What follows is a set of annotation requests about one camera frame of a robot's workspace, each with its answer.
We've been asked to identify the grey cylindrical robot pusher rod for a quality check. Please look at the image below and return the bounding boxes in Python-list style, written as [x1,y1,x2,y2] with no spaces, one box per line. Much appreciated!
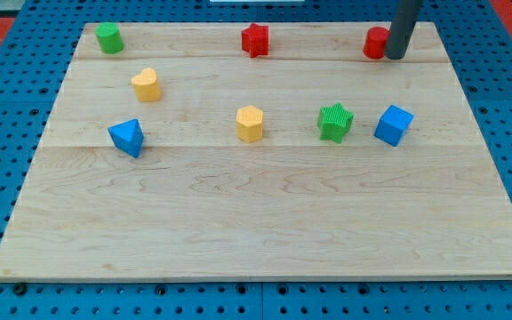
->
[385,0,424,60]

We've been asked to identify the green cylinder block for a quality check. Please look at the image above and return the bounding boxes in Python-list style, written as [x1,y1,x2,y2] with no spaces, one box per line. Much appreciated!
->
[94,22,124,54]

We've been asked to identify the red cylinder block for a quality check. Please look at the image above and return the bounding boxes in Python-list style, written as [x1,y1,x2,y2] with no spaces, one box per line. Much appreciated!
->
[363,27,389,60]

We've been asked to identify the green star block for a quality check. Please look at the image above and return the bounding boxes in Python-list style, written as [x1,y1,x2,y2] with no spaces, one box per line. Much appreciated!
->
[317,102,354,144]

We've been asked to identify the light wooden board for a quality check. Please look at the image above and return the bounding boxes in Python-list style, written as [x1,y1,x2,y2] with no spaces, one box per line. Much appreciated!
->
[0,22,512,283]

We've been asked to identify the yellow hexagon block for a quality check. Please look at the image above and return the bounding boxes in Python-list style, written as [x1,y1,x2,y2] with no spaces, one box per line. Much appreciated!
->
[236,105,264,143]

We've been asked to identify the blue cube block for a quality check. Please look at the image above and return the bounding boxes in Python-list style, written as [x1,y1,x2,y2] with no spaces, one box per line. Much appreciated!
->
[374,105,414,147]

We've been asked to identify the yellow heart block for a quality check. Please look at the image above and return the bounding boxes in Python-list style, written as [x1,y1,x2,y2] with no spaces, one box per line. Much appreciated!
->
[131,68,162,102]

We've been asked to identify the blue triangle block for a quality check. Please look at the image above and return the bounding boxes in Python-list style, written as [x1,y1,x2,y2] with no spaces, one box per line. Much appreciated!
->
[108,119,144,158]

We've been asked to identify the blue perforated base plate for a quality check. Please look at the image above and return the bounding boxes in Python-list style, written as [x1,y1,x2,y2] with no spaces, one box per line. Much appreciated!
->
[0,1,512,319]

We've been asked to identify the red star block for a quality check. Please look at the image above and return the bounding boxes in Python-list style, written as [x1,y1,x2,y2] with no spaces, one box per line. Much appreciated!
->
[241,23,269,58]

